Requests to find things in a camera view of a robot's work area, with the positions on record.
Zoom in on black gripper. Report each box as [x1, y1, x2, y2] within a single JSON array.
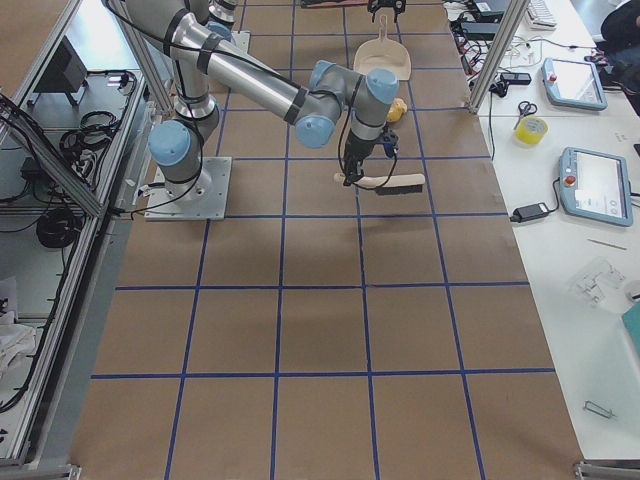
[[342, 131, 377, 187], [367, 0, 406, 14]]

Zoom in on beige hand brush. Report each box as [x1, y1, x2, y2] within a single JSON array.
[[334, 173, 426, 196]]

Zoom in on beige plastic dustpan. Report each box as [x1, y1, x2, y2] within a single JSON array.
[[353, 14, 412, 81]]

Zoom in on yellow tape roll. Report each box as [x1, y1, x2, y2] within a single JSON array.
[[514, 115, 548, 146]]

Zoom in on upper blue teach pendant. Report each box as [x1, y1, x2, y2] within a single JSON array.
[[541, 58, 608, 111]]

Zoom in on blue teach pendant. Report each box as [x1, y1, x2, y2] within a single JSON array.
[[559, 147, 634, 227], [541, 58, 608, 111]]

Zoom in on small black power adapter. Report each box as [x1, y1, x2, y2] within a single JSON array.
[[510, 202, 551, 223]]

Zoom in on lower blue teach pendant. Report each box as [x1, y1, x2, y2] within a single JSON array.
[[559, 147, 634, 227]]

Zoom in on clear plastic package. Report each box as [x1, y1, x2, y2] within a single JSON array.
[[569, 257, 627, 305]]

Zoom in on aluminium frame post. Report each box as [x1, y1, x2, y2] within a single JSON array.
[[467, 0, 528, 114]]

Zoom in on black handled scissors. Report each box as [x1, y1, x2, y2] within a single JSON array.
[[518, 101, 538, 118]]

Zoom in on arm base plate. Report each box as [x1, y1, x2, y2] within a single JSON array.
[[143, 157, 232, 221]]

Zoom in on black coiled cables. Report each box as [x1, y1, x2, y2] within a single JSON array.
[[37, 207, 84, 251]]

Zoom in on metal wire clip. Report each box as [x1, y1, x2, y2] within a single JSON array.
[[583, 400, 617, 420]]

